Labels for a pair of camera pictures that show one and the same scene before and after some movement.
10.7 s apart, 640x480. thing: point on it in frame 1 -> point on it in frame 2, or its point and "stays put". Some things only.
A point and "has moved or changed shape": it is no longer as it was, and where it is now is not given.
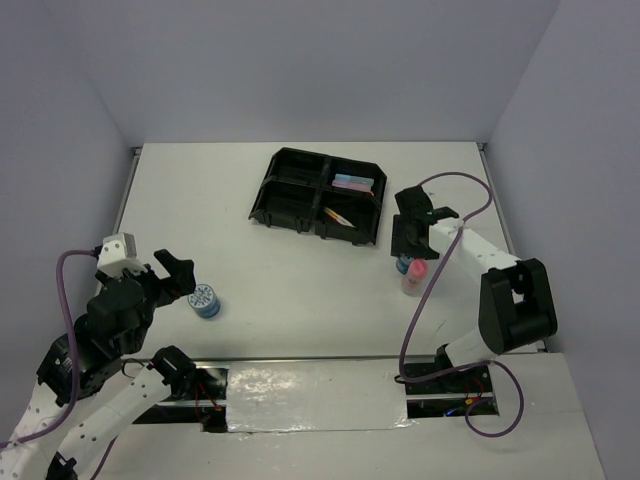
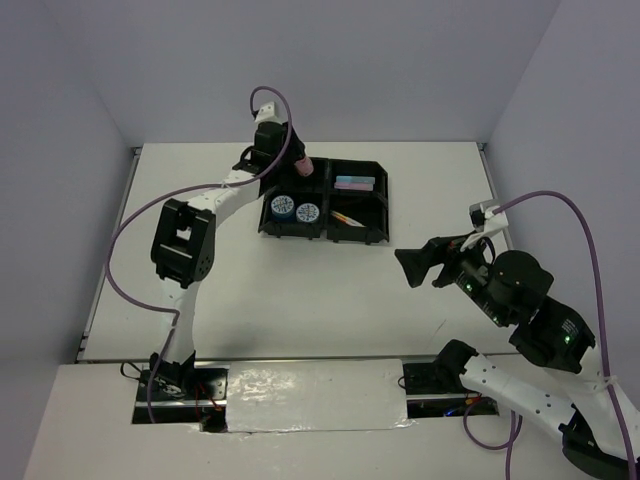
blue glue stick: (343, 177) stays put
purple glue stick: (364, 185) stays put
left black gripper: (180, 282) -> (296, 148)
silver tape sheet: (317, 396) stays put
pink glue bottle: (417, 272) has moved or changed shape
